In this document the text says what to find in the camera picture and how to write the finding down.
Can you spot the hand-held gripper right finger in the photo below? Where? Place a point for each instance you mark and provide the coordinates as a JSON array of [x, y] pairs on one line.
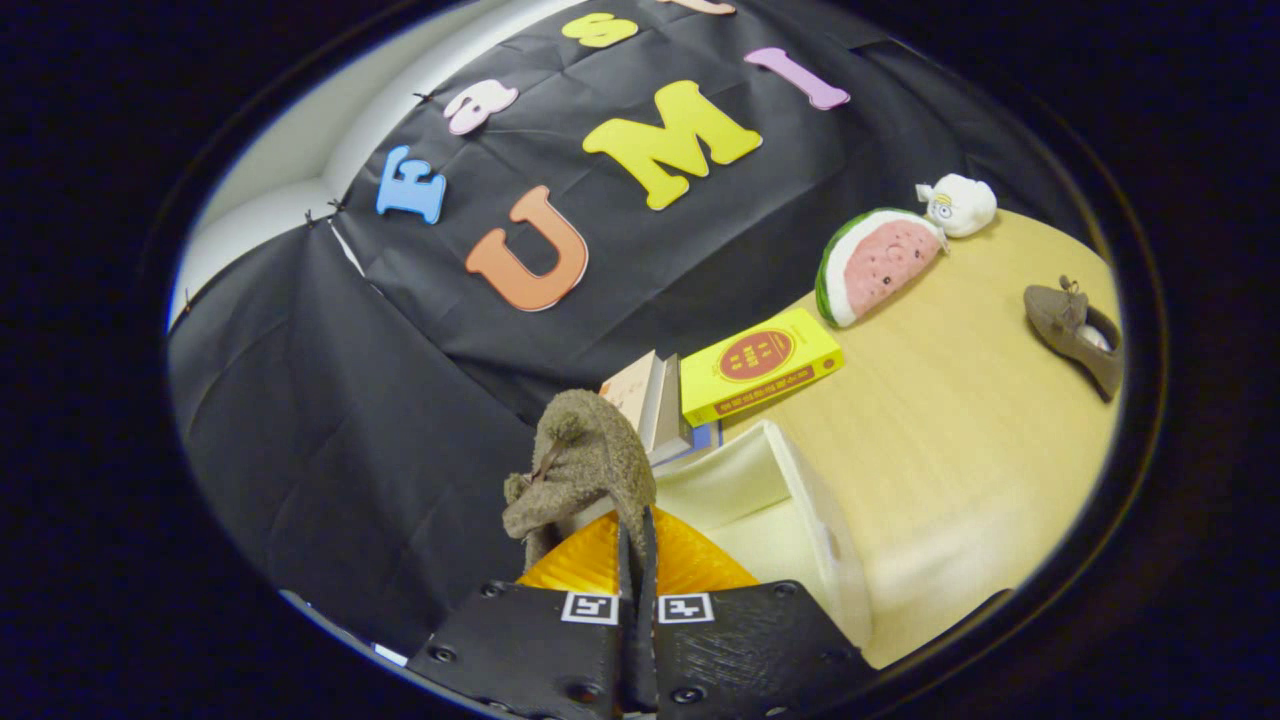
[[750, 650]]

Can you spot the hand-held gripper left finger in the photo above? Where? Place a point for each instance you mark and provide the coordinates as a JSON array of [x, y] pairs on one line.
[[540, 650]]

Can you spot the cream storage box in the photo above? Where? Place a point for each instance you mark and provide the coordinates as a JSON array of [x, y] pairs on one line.
[[790, 520]]

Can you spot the brown fuzzy shoe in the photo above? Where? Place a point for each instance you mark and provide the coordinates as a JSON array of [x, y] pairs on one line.
[[1060, 325], [590, 460]]

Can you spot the blue book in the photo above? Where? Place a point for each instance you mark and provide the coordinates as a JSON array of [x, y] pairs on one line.
[[700, 438]]

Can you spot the grey book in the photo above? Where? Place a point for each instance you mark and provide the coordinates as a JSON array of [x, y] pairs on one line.
[[668, 410]]

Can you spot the yellow book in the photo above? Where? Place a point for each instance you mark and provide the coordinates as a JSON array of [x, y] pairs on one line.
[[760, 365]]

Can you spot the watermelon slice plush toy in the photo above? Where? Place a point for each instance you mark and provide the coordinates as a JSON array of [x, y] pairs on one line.
[[880, 265]]

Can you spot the white plush toy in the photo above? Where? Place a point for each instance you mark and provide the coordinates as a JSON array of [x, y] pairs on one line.
[[960, 205]]

